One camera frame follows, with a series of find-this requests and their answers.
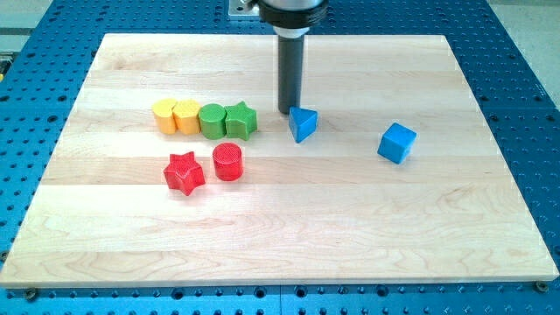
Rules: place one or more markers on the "blue triangle block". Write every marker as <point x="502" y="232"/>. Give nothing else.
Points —
<point x="302" y="122"/>

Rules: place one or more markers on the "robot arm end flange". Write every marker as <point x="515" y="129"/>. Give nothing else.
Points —
<point x="292" y="19"/>

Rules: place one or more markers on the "red cylinder block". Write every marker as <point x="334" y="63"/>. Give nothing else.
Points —
<point x="227" y="161"/>

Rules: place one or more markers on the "green star block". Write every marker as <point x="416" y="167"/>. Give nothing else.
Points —
<point x="240" y="121"/>

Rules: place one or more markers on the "green cylinder block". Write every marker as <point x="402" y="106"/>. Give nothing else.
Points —
<point x="212" y="121"/>

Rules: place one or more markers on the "red star block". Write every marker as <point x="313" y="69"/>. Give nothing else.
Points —
<point x="184" y="173"/>

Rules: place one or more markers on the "light wooden board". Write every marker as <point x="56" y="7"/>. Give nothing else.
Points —
<point x="328" y="210"/>

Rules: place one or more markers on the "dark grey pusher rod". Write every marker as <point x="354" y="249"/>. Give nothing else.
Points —
<point x="290" y="71"/>

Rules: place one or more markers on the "blue cube block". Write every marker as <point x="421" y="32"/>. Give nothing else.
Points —
<point x="396" y="143"/>

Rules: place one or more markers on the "yellow heart block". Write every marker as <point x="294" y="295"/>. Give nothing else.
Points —
<point x="162" y="111"/>

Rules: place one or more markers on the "silver metal bracket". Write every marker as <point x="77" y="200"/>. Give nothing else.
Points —
<point x="242" y="8"/>

